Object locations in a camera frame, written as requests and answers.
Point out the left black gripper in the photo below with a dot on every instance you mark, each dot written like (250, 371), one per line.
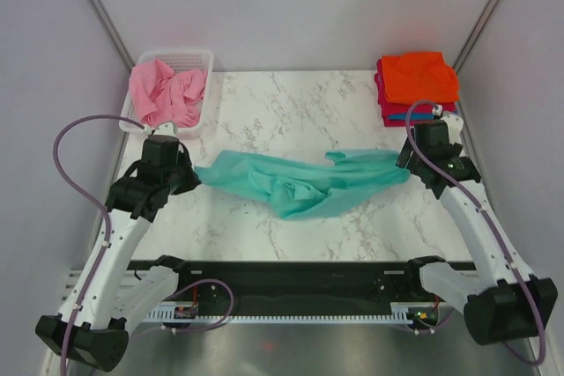
(191, 181)

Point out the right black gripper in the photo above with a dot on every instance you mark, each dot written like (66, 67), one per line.
(404, 154)

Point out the teal t shirt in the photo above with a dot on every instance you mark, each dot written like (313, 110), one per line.
(297, 190)

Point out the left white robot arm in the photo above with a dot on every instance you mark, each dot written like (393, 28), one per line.
(94, 324)

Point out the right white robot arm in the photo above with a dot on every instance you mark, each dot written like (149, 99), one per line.
(505, 301)

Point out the blue folded t shirt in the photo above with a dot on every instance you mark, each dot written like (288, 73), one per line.
(414, 117)

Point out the bottom magenta folded t shirt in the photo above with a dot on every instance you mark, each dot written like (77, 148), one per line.
(396, 123)

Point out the orange folded t shirt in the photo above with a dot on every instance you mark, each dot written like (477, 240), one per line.
(421, 63)

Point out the pink t shirt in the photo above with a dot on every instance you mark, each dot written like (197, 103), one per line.
(160, 95)

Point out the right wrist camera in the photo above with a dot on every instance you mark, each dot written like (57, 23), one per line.
(455, 123)

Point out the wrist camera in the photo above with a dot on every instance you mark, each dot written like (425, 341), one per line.
(455, 123)
(166, 129)

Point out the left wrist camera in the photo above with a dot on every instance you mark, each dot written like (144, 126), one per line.
(166, 129)

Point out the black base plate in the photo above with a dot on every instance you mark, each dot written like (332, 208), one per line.
(284, 288)

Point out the white slotted cable duct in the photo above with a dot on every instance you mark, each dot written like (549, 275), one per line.
(397, 314)

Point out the right aluminium frame post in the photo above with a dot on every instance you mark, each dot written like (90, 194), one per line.
(483, 19)

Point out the aluminium frame post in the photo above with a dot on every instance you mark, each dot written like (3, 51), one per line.
(110, 30)
(483, 19)

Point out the left aluminium frame post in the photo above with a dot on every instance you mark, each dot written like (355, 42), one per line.
(110, 30)

